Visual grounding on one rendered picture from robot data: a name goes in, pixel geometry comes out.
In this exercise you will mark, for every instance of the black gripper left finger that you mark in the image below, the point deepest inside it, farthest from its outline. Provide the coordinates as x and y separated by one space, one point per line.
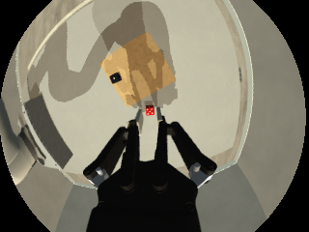
103 166

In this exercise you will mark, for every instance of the red die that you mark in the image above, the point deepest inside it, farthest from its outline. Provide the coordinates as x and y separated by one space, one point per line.
150 110

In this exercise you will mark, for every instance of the tan square mat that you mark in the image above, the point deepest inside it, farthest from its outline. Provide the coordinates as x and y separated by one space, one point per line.
142 67

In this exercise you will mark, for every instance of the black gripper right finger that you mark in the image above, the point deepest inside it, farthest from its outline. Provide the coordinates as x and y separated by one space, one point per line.
201 167

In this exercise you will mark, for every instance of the black die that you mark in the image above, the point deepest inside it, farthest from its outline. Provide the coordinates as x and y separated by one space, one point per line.
115 77

